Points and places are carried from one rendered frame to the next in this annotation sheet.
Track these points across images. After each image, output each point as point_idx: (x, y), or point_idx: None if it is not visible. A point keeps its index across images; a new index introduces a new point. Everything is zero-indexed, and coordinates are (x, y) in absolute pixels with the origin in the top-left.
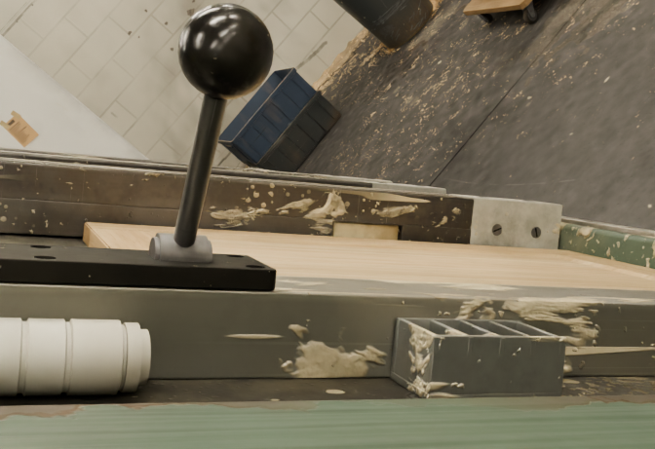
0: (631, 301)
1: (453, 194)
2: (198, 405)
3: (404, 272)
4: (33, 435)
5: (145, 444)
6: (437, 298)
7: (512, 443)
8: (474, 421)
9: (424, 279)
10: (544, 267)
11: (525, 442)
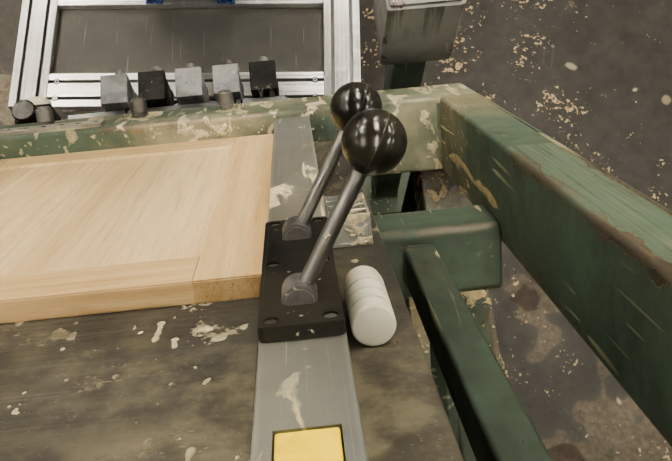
0: (312, 168)
1: None
2: (608, 221)
3: (75, 216)
4: (649, 233)
5: (646, 224)
6: (323, 200)
7: (615, 196)
8: (598, 198)
9: (108, 213)
10: (52, 178)
11: (613, 195)
